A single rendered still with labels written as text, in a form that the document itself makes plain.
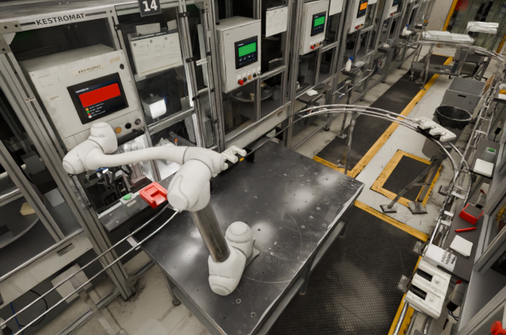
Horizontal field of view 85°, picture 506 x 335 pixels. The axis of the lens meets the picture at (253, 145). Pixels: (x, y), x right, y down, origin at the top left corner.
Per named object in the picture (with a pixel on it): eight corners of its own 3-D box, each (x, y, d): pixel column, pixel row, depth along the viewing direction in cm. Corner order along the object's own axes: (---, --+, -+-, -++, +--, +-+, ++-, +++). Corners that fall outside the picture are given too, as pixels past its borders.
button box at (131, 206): (129, 217, 168) (123, 203, 161) (123, 210, 172) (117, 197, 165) (141, 209, 173) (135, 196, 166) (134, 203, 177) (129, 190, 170)
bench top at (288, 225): (239, 352, 134) (239, 348, 131) (128, 233, 191) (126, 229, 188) (364, 187, 225) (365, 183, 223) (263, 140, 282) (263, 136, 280)
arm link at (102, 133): (107, 141, 150) (89, 156, 139) (97, 117, 141) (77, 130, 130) (123, 144, 147) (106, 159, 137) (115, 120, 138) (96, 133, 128)
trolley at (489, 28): (480, 76, 581) (504, 28, 524) (449, 71, 607) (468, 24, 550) (479, 64, 638) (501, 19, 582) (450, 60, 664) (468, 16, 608)
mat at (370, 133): (354, 180, 325) (355, 178, 325) (311, 159, 357) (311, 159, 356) (454, 57, 683) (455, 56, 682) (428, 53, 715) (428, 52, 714)
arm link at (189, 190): (250, 265, 157) (237, 303, 140) (224, 261, 162) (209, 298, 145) (210, 156, 117) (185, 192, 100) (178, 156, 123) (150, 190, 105)
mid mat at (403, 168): (421, 213, 283) (422, 212, 282) (369, 189, 313) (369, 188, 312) (443, 165, 344) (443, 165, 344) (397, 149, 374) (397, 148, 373)
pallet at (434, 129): (409, 126, 272) (413, 117, 267) (421, 124, 276) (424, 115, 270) (440, 147, 244) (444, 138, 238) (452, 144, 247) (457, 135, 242)
